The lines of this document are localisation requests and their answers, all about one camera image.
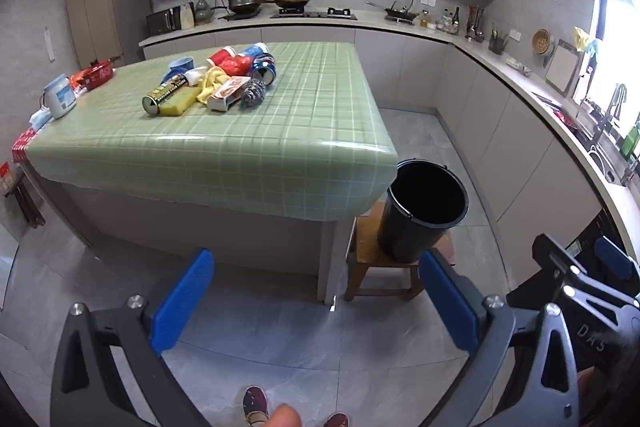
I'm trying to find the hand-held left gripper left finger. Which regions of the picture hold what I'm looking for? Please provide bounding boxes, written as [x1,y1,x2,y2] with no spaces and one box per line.
[50,248,216,427]

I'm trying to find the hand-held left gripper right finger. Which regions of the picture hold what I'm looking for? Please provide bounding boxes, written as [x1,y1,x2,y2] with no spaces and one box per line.
[417,249,581,427]

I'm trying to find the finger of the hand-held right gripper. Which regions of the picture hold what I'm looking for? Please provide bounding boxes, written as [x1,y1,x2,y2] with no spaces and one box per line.
[594,236,640,281]
[531,233,640,309]

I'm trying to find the black plastic bucket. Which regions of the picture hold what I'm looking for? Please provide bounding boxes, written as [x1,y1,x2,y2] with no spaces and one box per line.
[377,158,470,264]

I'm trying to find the yellow sponge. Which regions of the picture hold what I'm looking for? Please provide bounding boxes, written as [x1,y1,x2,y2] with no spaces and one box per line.
[159,87,201,116]

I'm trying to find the black yellow spray can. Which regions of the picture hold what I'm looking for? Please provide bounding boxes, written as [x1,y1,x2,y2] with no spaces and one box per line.
[142,71,193,116]

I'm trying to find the red white snack box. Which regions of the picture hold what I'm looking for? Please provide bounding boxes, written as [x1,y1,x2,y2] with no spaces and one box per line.
[206,76,252,112]

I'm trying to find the steel wool scrubber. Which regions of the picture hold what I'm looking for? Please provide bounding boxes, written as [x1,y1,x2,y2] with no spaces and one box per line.
[240,77,268,109]

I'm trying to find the yellow cloth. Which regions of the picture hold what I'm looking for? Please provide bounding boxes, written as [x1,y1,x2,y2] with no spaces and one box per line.
[195,66,232,105]

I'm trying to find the light blue plastic cup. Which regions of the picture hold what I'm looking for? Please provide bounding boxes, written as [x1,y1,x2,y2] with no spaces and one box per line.
[168,56,195,80]

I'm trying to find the red plastic bag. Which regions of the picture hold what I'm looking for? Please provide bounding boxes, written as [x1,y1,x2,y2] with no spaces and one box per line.
[220,56,252,78]

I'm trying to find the blue soda can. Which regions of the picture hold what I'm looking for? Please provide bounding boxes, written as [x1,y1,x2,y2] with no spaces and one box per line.
[250,61,277,86]

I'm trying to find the red paper cup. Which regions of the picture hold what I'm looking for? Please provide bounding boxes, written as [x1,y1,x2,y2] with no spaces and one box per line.
[206,47,238,70]

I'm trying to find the blue patterned paper cup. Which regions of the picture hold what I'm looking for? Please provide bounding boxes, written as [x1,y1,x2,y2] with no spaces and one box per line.
[242,42,273,65]

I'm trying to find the person's left hand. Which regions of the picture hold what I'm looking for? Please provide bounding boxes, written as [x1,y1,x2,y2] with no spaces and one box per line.
[262,403,302,427]

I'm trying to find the black built-in oven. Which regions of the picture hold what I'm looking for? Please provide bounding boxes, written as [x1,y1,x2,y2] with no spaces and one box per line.
[565,207,621,268]

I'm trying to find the grey table base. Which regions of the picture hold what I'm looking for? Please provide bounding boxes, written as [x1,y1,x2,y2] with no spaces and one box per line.
[47,179,353,305]

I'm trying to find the wooden stool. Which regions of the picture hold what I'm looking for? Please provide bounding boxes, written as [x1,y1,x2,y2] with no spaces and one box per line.
[344,201,456,302]

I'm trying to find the kitchen sink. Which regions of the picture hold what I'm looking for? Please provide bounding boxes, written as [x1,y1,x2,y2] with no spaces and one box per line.
[575,127,626,185]

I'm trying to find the green dish soap bottle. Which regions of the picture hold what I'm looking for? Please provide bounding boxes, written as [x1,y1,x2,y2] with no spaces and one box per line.
[620,117,640,160]

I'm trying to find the metal kitchen faucet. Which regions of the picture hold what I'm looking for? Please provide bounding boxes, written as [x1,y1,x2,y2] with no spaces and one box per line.
[592,83,628,142]

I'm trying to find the green checked tablecloth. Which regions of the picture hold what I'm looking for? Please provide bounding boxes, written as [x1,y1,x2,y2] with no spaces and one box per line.
[25,41,399,224]

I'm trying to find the dark wooden bench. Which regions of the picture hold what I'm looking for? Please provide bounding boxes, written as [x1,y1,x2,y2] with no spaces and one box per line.
[2,172,46,228]

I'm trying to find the white cutting board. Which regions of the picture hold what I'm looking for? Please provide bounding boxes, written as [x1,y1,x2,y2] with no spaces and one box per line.
[544,39,581,98]

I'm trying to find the grey kitchen counter cabinets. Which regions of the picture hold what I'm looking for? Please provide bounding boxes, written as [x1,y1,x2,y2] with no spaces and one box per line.
[139,14,640,258]

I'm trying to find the white dish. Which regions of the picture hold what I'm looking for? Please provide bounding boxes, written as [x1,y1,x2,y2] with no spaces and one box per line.
[506,57,533,78]

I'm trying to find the red patterned cloth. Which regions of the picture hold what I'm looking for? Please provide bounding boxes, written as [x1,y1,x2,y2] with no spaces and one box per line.
[11,131,38,162]

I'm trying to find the yellow rubber gloves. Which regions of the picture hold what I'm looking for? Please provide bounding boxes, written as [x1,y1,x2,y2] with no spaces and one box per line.
[572,26,601,58]

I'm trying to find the round bamboo strainer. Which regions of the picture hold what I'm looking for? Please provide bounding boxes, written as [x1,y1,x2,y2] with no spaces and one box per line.
[531,28,555,55]

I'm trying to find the white blue rice cooker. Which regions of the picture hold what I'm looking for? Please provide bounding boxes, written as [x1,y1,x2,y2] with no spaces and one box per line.
[42,73,78,120]

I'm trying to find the red enamel pot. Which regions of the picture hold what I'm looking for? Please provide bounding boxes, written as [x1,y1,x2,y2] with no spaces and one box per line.
[75,61,116,90]

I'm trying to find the black knife holder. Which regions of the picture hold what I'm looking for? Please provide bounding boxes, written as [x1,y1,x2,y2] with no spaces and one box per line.
[489,24,508,55]

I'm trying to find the kitchen window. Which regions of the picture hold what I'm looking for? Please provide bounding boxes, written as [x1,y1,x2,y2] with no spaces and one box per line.
[582,0,640,108]

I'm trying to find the utensil holder with utensils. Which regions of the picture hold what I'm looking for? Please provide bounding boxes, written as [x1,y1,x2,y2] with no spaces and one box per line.
[465,4,486,42]

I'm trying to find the black microwave oven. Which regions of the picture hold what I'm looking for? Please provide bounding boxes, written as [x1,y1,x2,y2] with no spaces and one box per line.
[146,6,182,36]

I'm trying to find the black induction cooker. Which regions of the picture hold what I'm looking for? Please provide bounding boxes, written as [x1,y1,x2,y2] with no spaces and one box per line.
[220,9,263,22]

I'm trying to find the pan with glass lid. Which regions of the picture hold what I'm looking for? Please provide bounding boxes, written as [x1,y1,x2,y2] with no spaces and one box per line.
[365,0,421,25]

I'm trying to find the beige refrigerator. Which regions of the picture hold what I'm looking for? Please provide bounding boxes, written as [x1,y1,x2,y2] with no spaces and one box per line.
[65,0,125,70]

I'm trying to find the black lidded pan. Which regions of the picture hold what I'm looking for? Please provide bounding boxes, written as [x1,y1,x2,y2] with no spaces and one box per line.
[227,0,276,15]

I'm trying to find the black gas hob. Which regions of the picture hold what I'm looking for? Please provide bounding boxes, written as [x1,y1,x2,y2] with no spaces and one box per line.
[270,8,358,21]

